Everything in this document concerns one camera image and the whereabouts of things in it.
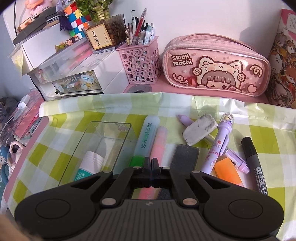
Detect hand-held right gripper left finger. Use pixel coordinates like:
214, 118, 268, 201
67, 158, 151, 207

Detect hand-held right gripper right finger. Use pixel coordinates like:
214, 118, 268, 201
152, 158, 233, 207

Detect pink highlighter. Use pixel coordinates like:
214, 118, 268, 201
138, 126, 171, 200

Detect black felt board eraser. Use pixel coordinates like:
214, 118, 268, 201
159, 144, 200, 199

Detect green highlighter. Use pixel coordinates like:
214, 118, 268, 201
129, 115, 160, 200

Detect clear plastic tray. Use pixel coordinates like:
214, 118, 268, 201
58, 121, 132, 186

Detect white eraser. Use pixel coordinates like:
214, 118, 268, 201
182, 113, 218, 146

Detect purple figure-topped pen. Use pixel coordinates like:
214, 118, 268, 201
200, 113, 234, 175

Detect orange highlighter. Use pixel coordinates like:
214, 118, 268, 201
213, 156, 247, 189

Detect purple pen with label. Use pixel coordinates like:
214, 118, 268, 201
177, 114, 250, 175

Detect grey whiteboard marker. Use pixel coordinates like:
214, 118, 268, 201
240, 137, 269, 197

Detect white glue stick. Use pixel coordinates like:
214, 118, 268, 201
73, 151, 104, 182

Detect round metal desk grommet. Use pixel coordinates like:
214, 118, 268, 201
128, 85, 153, 93

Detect pink perforated pen holder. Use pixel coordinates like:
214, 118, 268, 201
116, 36, 162, 85

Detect green checked tablecloth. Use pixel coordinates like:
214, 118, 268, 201
6, 91, 296, 241

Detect white drawer organiser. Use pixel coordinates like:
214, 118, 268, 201
26, 47, 130, 102

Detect pink cartoon pencil case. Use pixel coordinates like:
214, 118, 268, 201
161, 34, 271, 97

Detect pink gift boxes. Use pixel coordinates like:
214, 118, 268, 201
13, 91, 45, 141

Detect clear plastic storage box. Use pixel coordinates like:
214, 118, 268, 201
35, 40, 94, 78

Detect white charger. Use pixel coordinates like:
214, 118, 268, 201
18, 96, 31, 110

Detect bunch of pens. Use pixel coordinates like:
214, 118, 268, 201
125, 8, 156, 45

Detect clear vase with pebbles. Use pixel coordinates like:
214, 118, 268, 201
83, 13, 127, 54

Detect small cartoon figurine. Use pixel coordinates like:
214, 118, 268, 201
55, 38, 78, 53

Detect dark grey bag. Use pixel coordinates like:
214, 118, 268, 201
0, 97, 18, 123

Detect white cardboard box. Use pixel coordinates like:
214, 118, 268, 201
21, 35, 77, 71

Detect cat cover comic book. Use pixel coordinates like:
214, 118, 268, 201
264, 9, 296, 109

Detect colourful puzzle cube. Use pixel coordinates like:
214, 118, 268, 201
62, 2, 92, 40

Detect purple tassel charm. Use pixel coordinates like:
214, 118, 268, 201
56, 0, 70, 32

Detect pale yellow plastic bag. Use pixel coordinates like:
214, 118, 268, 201
9, 43, 25, 76

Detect dark grey flat case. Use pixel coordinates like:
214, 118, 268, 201
12, 19, 61, 45

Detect black box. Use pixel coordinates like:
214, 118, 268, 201
35, 7, 61, 24

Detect small brown box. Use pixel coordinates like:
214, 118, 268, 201
17, 20, 35, 32

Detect pink lion toy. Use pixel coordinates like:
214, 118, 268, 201
26, 0, 59, 18

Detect white cable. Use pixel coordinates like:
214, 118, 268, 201
0, 113, 19, 139

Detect black cable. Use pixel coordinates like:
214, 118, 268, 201
13, 0, 18, 35

